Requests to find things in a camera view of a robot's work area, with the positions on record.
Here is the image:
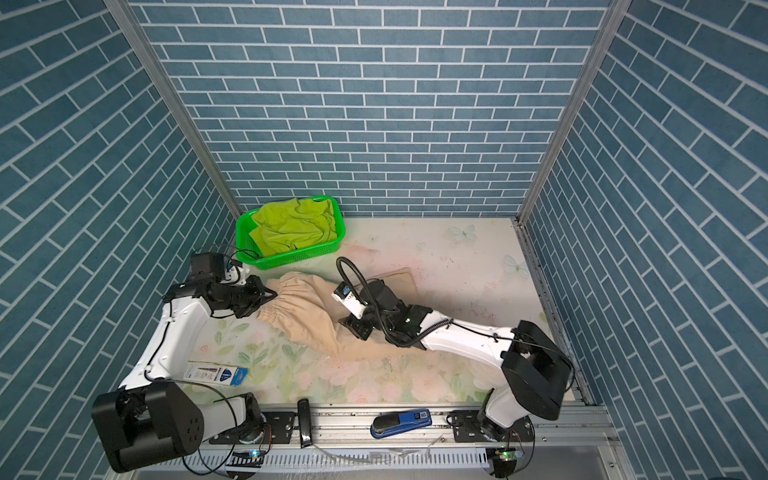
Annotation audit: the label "green plastic basket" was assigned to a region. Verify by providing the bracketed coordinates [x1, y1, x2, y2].
[235, 196, 346, 270]

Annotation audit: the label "beige drawstring shorts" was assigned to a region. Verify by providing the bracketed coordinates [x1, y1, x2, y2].
[254, 272, 423, 361]

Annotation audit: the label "lime green shorts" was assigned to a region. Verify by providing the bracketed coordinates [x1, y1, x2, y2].
[249, 198, 338, 257]

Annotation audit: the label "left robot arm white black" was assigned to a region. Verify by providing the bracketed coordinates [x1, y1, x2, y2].
[91, 252, 277, 473]

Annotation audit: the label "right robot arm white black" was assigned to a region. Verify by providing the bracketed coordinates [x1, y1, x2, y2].
[332, 279, 573, 429]

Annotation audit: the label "white blue paper card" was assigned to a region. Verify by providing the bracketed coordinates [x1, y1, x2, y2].
[183, 362, 249, 387]

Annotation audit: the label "black remote-like device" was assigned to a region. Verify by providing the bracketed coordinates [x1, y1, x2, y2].
[297, 398, 313, 449]

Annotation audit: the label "blue black stapler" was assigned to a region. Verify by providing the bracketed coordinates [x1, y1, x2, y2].
[370, 409, 432, 439]

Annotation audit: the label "left circuit board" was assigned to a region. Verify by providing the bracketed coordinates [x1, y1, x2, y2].
[227, 450, 265, 469]

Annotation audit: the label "circuit board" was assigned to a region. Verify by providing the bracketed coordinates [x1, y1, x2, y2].
[227, 450, 265, 469]
[486, 448, 518, 479]

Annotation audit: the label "right circuit board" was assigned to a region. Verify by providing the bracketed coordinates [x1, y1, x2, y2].
[486, 448, 518, 479]

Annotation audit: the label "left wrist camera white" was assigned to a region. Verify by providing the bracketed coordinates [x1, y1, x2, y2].
[222, 265, 248, 285]

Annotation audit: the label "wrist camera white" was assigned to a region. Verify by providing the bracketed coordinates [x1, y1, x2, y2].
[222, 265, 248, 285]
[332, 282, 367, 320]

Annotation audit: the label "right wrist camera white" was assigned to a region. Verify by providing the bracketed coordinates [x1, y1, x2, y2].
[332, 282, 367, 320]

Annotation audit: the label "right black corrugated cable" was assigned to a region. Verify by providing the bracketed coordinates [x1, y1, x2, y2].
[334, 256, 451, 349]

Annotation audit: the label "aluminium front rail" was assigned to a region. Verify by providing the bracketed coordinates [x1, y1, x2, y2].
[119, 404, 625, 457]

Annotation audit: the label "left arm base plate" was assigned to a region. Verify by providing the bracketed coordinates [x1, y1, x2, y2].
[208, 411, 297, 446]

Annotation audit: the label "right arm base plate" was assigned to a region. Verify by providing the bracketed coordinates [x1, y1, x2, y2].
[446, 410, 535, 443]

